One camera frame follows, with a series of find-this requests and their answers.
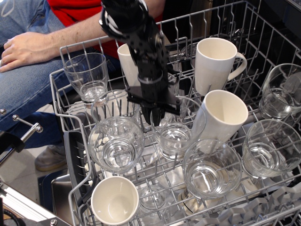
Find clear glass back left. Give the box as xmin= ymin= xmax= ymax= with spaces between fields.
xmin=63 ymin=53 xmax=108 ymax=104

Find clear glass front centre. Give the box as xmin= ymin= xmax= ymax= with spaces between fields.
xmin=182 ymin=139 xmax=242 ymax=200

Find white cup bottom left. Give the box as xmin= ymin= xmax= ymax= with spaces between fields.
xmin=91 ymin=176 xmax=139 ymax=226

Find person's bare forearm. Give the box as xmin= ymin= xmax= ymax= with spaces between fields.
xmin=47 ymin=0 xmax=165 ymax=57

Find white mug back left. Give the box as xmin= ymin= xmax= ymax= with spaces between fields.
xmin=117 ymin=44 xmax=140 ymax=86

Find clear glass cup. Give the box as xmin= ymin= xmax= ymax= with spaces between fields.
xmin=150 ymin=96 xmax=206 ymax=160

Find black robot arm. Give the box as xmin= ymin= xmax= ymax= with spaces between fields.
xmin=100 ymin=0 xmax=181 ymax=126

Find white tilted mug centre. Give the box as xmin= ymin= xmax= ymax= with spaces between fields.
xmin=192 ymin=90 xmax=248 ymax=143

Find clear glass far right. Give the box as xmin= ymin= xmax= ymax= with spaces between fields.
xmin=258 ymin=64 xmax=301 ymax=120

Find grey sneaker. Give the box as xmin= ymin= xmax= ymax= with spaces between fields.
xmin=34 ymin=144 xmax=67 ymax=172

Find metal clamp with black handle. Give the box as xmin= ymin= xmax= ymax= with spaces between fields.
xmin=0 ymin=114 xmax=43 ymax=167

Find clear glass front left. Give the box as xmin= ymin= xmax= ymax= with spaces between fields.
xmin=87 ymin=116 xmax=144 ymax=174

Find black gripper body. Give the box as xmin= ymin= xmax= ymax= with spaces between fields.
xmin=126 ymin=73 xmax=181 ymax=115

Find clear glass behind front-left glass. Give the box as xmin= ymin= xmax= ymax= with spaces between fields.
xmin=91 ymin=89 xmax=140 ymax=124

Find person's bare hand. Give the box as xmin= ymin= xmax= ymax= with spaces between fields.
xmin=0 ymin=32 xmax=58 ymax=72

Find white mug with handle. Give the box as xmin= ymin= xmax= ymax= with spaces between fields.
xmin=195 ymin=37 xmax=247 ymax=96

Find grey wire dishwasher rack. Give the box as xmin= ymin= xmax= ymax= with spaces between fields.
xmin=51 ymin=0 xmax=301 ymax=226

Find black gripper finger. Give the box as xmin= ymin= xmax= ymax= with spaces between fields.
xmin=151 ymin=107 xmax=165 ymax=127
xmin=141 ymin=104 xmax=152 ymax=125

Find black cable bottom left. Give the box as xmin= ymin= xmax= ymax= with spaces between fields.
xmin=3 ymin=208 xmax=26 ymax=226

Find small clear glass bottom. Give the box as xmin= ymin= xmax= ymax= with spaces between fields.
xmin=139 ymin=185 xmax=166 ymax=214

